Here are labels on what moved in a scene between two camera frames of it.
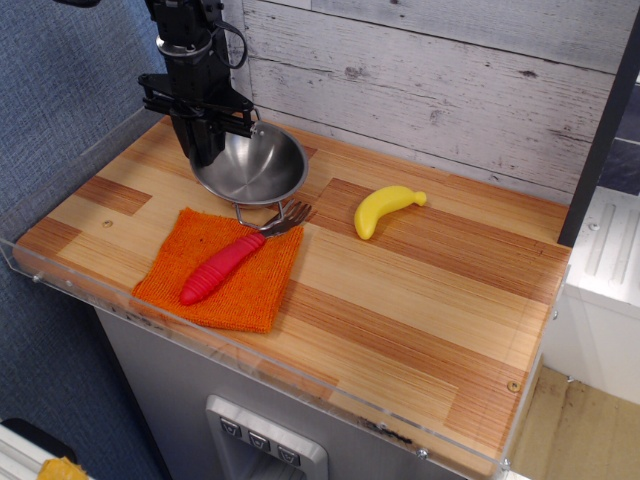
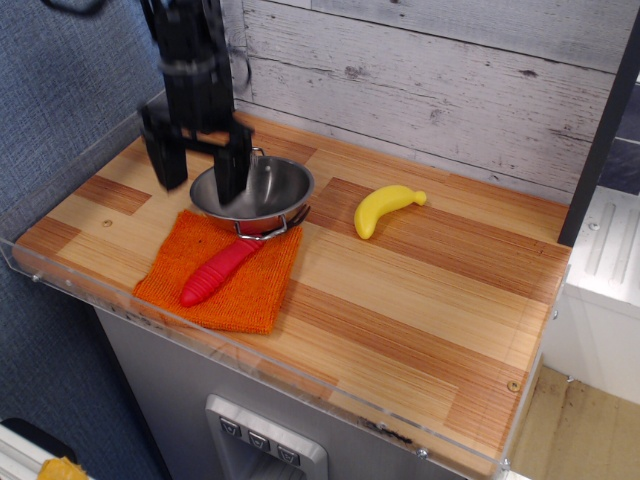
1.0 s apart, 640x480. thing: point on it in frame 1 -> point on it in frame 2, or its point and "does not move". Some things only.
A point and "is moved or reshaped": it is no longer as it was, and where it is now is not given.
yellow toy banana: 380,201 does not move
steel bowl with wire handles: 256,172 is moved or reshaped
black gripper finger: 200,137 -> 166,143
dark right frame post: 610,125 does not move
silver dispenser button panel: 252,446 does not move
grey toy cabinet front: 169,384 does not move
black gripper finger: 212,141 -> 233,162
